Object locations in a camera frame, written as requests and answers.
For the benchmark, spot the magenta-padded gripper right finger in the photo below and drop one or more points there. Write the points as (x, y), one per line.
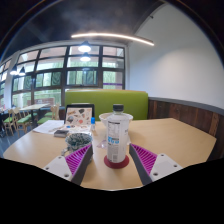
(146, 160)

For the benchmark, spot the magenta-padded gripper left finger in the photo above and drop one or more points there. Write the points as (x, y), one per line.
(78, 161)

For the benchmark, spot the clear plastic drink bottle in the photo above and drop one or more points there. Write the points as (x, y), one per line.
(117, 140)

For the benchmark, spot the speckled green-white cup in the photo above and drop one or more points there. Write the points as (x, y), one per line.
(78, 140)

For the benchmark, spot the flat round red coaster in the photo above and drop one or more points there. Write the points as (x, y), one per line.
(110, 165)

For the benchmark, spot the small dark box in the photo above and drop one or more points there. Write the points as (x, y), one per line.
(61, 133)

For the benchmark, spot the small blue-capped bottle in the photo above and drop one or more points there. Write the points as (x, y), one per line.
(93, 126)

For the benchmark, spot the white paper sheets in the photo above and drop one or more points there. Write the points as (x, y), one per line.
(48, 126)

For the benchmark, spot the black tablet with stickers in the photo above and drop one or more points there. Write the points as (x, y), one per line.
(79, 115)

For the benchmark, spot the green upholstered bench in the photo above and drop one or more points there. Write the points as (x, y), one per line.
(133, 103)

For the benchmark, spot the wooden chairs with green seats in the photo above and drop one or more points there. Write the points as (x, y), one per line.
(23, 119)

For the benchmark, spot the wooden dining table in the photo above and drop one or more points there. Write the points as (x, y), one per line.
(33, 106)

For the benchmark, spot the pendant ceiling lamps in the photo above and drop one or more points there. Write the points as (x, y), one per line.
(84, 48)

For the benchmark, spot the curved linear ceiling light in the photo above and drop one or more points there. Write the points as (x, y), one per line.
(110, 34)

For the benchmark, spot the dark-framed window wall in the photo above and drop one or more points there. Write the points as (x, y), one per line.
(50, 80)

